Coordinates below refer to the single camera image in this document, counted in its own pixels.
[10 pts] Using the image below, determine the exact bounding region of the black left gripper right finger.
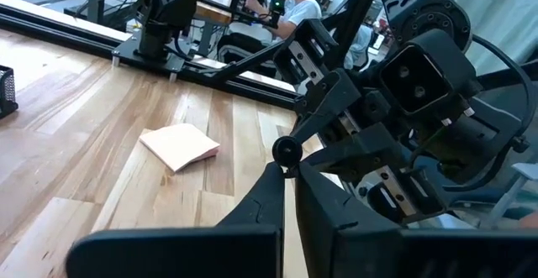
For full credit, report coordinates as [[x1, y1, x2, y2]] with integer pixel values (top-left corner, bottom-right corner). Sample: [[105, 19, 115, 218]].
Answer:
[[293, 161, 538, 278]]

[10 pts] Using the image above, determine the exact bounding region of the black aluminium table frame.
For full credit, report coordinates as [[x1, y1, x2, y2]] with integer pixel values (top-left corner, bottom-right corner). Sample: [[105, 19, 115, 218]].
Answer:
[[0, 0, 303, 111]]

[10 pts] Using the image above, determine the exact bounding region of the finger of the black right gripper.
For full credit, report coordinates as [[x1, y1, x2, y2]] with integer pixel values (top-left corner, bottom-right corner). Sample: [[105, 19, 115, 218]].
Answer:
[[302, 123, 411, 175], [289, 68, 363, 144]]

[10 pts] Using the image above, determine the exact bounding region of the wooden background table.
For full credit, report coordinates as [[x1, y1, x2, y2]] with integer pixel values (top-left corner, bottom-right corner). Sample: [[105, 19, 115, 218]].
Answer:
[[77, 0, 235, 56]]

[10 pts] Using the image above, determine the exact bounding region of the pink sticky note pad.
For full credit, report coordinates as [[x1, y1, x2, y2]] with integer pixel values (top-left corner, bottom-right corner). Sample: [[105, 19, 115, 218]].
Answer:
[[138, 123, 221, 173]]

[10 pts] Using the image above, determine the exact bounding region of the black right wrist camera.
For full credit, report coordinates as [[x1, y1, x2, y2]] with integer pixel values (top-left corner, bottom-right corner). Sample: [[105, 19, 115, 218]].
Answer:
[[379, 29, 483, 118]]

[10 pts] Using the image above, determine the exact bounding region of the grey fabric curtain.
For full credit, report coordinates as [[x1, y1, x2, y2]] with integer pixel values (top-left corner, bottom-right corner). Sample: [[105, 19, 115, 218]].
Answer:
[[447, 0, 538, 77]]

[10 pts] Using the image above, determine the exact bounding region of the black office chair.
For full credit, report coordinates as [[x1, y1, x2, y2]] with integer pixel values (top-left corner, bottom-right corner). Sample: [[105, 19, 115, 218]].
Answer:
[[216, 32, 281, 77]]

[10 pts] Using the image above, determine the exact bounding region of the person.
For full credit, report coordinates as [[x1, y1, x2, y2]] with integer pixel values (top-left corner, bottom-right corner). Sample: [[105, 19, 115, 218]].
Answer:
[[245, 0, 324, 42]]

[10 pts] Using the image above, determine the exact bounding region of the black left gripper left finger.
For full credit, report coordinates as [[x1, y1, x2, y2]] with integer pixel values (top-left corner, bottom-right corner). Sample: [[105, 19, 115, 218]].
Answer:
[[65, 162, 287, 278]]

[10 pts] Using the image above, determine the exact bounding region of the black mesh desk organizer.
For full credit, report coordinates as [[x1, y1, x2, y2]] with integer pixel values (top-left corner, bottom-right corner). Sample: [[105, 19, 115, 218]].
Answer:
[[0, 65, 19, 119]]

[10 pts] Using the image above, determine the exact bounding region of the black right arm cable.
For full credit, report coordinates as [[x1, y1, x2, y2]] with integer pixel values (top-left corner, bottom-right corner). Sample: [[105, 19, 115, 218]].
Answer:
[[470, 34, 538, 193]]

